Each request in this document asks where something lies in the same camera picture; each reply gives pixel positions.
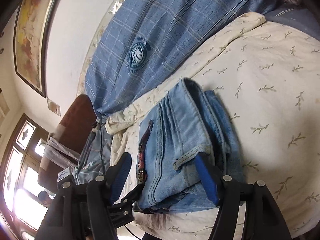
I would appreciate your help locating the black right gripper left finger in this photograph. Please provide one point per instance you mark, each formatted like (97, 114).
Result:
(100, 194)

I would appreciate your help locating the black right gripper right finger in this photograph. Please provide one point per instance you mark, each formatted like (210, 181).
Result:
(263, 218)

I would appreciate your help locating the blue denim jeans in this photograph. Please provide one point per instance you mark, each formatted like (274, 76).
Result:
(187, 121)

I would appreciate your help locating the grey patterned blanket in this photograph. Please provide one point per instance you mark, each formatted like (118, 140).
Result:
(95, 157)

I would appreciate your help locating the brown headboard cushion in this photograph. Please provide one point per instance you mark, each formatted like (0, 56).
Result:
(72, 132)

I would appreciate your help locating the cream leaf-print bed sheet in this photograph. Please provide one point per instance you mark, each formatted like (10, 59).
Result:
(267, 76)

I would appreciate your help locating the blue plaid duvet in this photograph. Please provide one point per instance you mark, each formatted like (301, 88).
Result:
(147, 40)

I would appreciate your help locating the wooden frame window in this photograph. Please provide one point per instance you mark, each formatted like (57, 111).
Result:
(21, 210)

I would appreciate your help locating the framed wall painting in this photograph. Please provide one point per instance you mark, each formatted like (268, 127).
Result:
(32, 25)

